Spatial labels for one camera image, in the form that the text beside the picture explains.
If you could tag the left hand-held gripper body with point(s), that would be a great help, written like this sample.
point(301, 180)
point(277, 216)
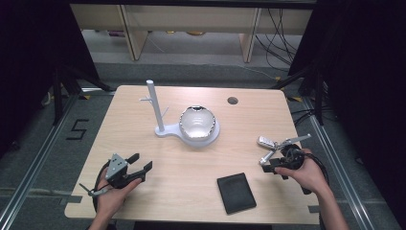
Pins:
point(116, 166)

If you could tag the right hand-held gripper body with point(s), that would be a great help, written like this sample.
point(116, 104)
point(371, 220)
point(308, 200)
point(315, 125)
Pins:
point(292, 156)

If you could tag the person's right hand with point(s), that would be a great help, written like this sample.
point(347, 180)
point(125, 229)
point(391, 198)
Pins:
point(308, 177)

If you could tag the person's left hand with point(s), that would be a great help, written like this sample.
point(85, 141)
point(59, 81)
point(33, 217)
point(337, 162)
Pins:
point(110, 199)

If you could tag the black wallet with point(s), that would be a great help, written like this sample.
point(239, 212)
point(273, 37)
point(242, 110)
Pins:
point(236, 193)

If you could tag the white branched stand with tray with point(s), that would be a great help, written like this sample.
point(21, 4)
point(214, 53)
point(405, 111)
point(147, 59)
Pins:
point(156, 108)

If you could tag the black metal stand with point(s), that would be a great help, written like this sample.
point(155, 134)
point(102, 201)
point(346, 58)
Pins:
point(59, 96)
point(317, 96)

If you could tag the shiny silver bowl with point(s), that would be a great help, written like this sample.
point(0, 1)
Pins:
point(197, 123)

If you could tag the dark round table grommet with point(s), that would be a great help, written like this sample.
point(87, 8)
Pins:
point(232, 100)

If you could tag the black curtain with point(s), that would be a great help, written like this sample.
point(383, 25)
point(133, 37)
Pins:
point(35, 64)
point(364, 80)

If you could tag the yellow round object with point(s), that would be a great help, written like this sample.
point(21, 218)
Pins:
point(195, 33)

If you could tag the light wooden shelf unit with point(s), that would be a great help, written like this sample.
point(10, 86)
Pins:
point(191, 19)

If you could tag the aluminium floor rail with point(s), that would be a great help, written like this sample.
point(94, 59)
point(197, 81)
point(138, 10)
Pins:
point(35, 166)
point(338, 166)

